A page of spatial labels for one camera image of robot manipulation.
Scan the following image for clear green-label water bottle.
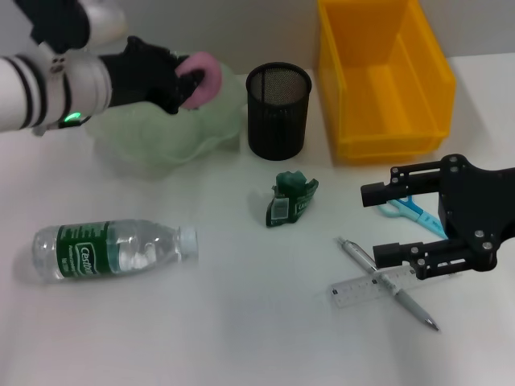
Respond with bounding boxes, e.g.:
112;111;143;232
31;219;200;285

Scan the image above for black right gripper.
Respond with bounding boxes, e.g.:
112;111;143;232
360;154;515;281

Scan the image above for blue scissors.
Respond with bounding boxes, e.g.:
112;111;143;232
377;195;448;238

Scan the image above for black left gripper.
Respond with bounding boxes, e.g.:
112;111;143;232
98;35;208;117

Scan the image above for black mesh pen holder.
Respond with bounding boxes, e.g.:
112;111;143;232
245;61;313;162

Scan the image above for silver grey pen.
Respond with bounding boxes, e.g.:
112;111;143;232
336;236;440;333

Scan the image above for green glass fruit plate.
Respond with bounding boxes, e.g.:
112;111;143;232
86;64;249;180

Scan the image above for pink peach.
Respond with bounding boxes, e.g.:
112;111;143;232
175;51;223;110

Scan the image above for yellow plastic bin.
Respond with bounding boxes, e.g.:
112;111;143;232
315;0;458;164

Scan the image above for green plastic wrapper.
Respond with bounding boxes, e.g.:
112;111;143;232
264;170;320;229

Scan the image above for transparent plastic ruler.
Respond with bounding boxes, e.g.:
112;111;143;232
329;269;422;310

